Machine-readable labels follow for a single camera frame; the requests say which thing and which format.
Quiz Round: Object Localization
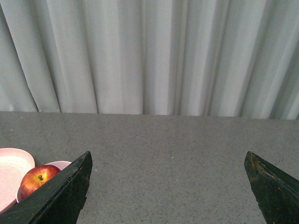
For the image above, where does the pink plate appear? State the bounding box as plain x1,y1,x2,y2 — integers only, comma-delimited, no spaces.
0,148,35,213

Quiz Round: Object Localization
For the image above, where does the red apple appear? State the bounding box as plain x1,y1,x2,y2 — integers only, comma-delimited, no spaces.
20,165,61,199

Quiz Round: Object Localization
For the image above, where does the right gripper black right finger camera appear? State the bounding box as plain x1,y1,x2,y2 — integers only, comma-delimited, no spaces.
244,151,299,224

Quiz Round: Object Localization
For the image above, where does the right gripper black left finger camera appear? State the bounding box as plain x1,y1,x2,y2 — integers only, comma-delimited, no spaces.
0,151,93,224

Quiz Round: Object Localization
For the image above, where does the grey-white curtain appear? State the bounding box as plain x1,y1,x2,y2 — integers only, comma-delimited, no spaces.
0,0,299,119

